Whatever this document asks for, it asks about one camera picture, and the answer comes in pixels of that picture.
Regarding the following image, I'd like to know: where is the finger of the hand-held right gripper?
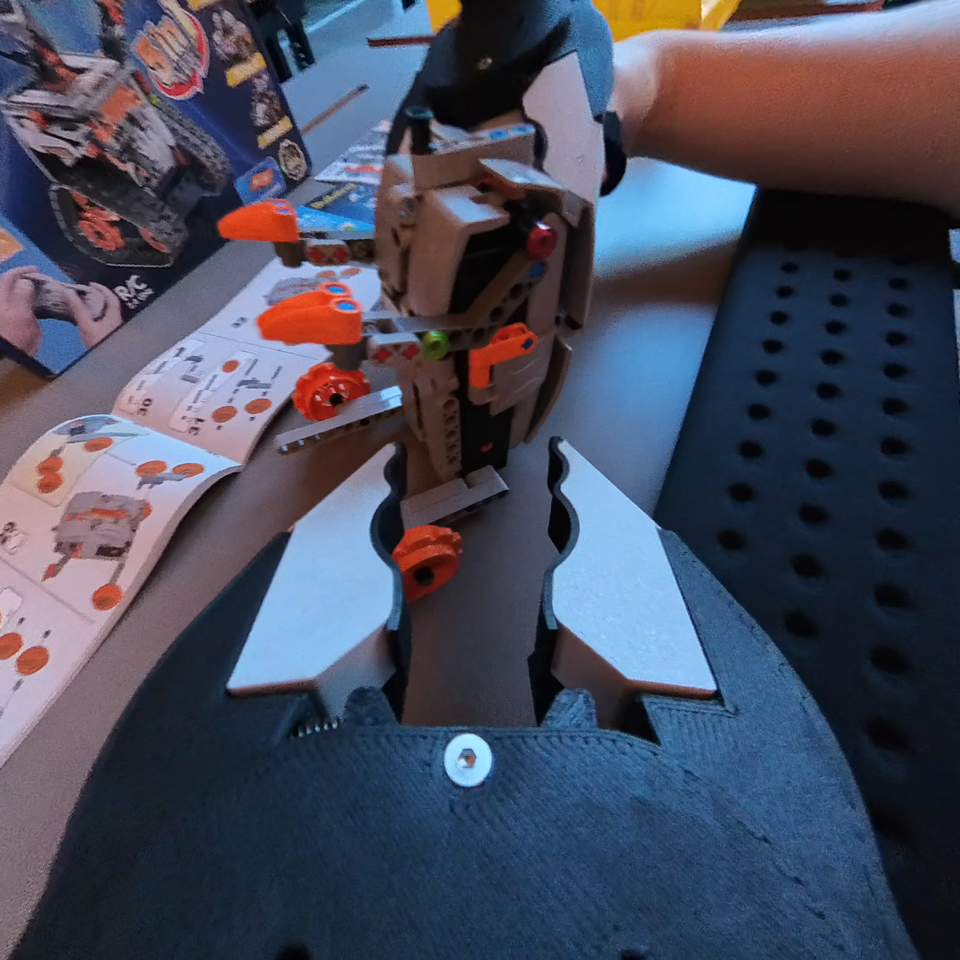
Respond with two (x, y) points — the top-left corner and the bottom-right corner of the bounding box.
(521, 49), (609, 201)

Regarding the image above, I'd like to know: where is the white open instruction booklet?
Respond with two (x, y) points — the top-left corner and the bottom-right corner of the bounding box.
(0, 262), (384, 766)

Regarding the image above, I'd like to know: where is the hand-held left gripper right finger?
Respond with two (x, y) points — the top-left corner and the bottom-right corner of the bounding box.
(528, 437), (725, 726)

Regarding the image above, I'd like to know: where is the grey orange toy robot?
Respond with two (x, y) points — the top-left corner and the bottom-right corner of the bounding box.
(217, 105), (601, 603)

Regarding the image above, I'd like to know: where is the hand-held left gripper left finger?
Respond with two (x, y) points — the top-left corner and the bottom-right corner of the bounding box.
(226, 442), (414, 725)

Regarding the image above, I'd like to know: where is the blue toy robot box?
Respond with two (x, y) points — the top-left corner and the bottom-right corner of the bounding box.
(0, 0), (312, 376)

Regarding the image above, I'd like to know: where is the person's right forearm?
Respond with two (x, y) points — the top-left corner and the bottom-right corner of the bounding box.
(611, 0), (960, 220)

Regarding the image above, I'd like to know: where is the yellow plastic bin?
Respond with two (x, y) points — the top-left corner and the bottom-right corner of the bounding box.
(431, 0), (751, 42)

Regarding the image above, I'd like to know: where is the blue thin booklet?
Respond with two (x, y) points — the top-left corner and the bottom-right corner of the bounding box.
(296, 180), (384, 234)

